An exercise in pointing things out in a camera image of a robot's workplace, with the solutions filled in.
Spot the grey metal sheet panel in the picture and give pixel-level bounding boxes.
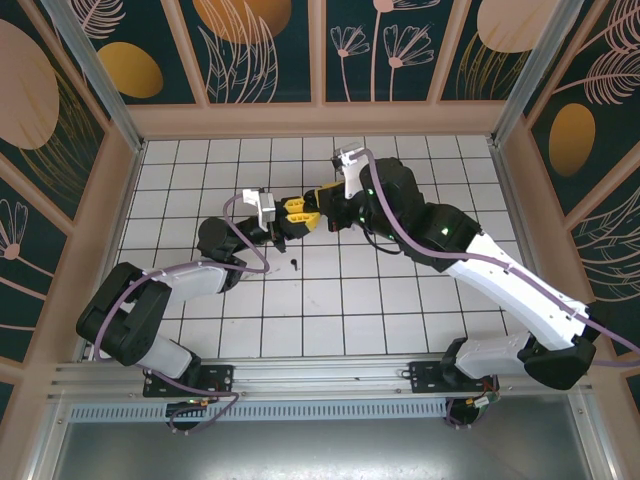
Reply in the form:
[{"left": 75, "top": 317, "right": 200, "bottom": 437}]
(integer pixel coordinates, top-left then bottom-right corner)
[{"left": 29, "top": 418, "right": 616, "bottom": 480}]

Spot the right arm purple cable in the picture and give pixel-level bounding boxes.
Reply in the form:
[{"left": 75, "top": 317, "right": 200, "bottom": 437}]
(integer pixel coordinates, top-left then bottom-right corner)
[{"left": 352, "top": 148, "right": 640, "bottom": 430}]

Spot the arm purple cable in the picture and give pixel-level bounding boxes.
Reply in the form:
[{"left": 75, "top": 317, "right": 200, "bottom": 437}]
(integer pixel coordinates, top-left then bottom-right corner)
[
  {"left": 352, "top": 148, "right": 640, "bottom": 430},
  {"left": 94, "top": 194, "right": 274, "bottom": 435}
]

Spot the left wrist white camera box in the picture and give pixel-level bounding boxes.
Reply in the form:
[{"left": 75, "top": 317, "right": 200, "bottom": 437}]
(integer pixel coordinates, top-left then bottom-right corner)
[{"left": 241, "top": 187, "right": 278, "bottom": 232}]

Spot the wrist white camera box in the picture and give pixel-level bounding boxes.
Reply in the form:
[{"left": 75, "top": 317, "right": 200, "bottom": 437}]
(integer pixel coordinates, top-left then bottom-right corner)
[
  {"left": 241, "top": 187, "right": 278, "bottom": 232},
  {"left": 329, "top": 142, "right": 374, "bottom": 199}
]

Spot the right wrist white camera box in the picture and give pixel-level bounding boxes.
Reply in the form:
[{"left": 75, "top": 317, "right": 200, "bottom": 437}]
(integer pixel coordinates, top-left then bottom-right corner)
[{"left": 329, "top": 142, "right": 374, "bottom": 199}]

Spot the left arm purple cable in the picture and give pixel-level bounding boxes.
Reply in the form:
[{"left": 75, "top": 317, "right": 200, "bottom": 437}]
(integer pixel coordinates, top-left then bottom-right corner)
[{"left": 94, "top": 194, "right": 274, "bottom": 435}]

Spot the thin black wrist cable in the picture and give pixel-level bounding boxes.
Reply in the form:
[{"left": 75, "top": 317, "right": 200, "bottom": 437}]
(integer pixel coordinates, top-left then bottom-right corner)
[{"left": 360, "top": 225, "right": 404, "bottom": 255}]

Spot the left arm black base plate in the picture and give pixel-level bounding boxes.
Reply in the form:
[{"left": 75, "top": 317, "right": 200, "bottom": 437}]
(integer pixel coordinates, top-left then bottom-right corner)
[{"left": 143, "top": 363, "right": 236, "bottom": 399}]

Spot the aluminium mounting rail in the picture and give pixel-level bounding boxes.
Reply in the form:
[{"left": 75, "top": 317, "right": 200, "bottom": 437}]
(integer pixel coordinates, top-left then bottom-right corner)
[{"left": 47, "top": 353, "right": 596, "bottom": 402}]

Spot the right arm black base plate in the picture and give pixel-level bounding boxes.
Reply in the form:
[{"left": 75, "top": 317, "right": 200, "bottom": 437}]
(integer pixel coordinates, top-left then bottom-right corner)
[{"left": 408, "top": 360, "right": 501, "bottom": 396}]

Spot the aluminium corner post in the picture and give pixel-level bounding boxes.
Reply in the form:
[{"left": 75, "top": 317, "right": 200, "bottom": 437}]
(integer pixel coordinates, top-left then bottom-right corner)
[
  {"left": 489, "top": 0, "right": 586, "bottom": 147},
  {"left": 39, "top": 0, "right": 147, "bottom": 154}
]

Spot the grey slotted cable duct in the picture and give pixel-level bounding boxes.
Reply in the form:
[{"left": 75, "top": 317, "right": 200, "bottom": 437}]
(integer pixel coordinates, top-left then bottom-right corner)
[{"left": 67, "top": 402, "right": 451, "bottom": 424}]

